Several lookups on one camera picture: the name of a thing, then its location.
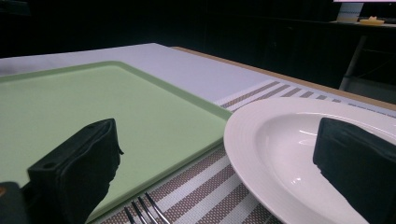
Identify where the metal stand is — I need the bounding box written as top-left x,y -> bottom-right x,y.
338,35 -> 396,91

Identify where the white paper cup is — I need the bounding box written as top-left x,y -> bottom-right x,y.
336,2 -> 364,24

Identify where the white deep plate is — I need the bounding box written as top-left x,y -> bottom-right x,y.
223,97 -> 396,224

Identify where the silver metal fork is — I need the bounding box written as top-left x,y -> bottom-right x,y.
123,191 -> 172,224

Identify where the green plastic tray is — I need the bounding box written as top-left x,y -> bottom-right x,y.
0,60 -> 233,224

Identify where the striped woven placemat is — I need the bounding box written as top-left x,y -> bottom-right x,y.
90,79 -> 396,224

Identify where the yellow small dish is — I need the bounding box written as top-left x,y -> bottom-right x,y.
359,16 -> 386,26

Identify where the white tablecloth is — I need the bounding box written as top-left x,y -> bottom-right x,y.
0,42 -> 275,103

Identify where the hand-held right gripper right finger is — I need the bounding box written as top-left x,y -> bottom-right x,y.
312,117 -> 396,224

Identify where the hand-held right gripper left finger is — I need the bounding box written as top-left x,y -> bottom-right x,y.
27,118 -> 125,224

